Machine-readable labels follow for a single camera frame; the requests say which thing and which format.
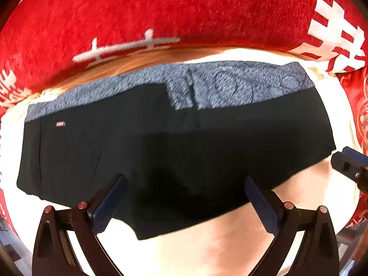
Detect red printed blanket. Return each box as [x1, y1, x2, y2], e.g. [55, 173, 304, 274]
[0, 0, 368, 234]

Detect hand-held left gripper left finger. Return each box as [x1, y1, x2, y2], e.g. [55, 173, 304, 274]
[32, 174, 127, 276]

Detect cream blanket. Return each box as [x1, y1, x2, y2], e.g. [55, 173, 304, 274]
[0, 46, 363, 276]

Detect black pants with blue trim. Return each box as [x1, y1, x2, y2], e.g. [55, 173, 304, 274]
[17, 60, 337, 241]

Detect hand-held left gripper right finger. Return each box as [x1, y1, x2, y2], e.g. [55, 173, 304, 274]
[244, 176, 341, 276]

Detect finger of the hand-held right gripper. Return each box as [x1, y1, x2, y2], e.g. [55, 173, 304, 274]
[331, 146, 368, 193]

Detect metal frame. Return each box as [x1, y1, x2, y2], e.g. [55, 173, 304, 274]
[337, 221, 368, 276]

